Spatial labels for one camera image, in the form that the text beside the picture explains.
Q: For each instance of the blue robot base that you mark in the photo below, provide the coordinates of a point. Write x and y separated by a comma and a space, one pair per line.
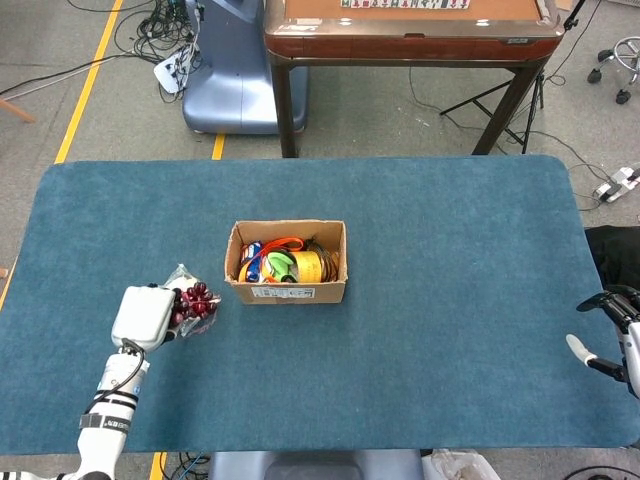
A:
240, 70

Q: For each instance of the clear bag of white snacks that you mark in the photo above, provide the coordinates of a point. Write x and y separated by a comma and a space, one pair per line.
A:
195, 310

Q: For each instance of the white power strip with plugs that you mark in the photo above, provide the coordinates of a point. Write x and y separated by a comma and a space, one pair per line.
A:
172, 72

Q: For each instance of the grey robot torso base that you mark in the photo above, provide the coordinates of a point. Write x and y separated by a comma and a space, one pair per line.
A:
315, 465

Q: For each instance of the brown cardboard box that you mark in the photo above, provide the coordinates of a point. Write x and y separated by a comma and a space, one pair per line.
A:
287, 260

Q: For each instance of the black bag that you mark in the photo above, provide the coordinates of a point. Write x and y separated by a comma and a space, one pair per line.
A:
615, 257

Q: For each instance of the yellow cylindrical can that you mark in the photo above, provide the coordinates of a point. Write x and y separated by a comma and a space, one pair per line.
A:
312, 267

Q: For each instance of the dark red grape bunch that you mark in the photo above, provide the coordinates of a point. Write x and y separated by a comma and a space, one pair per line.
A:
192, 304

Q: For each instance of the brown mahjong table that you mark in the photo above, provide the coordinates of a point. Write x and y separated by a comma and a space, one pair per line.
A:
410, 40

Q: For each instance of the black tripod stand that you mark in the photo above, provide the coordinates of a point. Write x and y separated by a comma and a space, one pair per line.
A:
520, 100

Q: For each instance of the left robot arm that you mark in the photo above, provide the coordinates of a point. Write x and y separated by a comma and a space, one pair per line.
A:
105, 415

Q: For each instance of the blue table mat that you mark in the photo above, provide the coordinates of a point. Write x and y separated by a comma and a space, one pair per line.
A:
320, 310

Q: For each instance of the row of mahjong tiles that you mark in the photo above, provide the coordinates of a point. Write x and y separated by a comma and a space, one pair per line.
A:
405, 4

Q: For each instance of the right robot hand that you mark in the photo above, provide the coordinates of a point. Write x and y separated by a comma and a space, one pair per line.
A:
617, 345

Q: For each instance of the green plastic item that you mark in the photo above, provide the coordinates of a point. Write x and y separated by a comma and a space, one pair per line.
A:
280, 264

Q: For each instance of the rolling stool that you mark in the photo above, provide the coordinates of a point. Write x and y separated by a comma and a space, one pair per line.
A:
617, 65

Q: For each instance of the blue snack packet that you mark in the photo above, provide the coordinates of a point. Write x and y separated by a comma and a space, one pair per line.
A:
252, 260

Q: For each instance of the wooden leg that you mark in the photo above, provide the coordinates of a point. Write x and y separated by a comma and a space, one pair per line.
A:
15, 111

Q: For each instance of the white plastic bag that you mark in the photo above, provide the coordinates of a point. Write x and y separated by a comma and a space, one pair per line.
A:
457, 465

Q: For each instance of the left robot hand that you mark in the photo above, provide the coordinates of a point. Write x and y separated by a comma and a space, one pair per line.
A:
145, 316

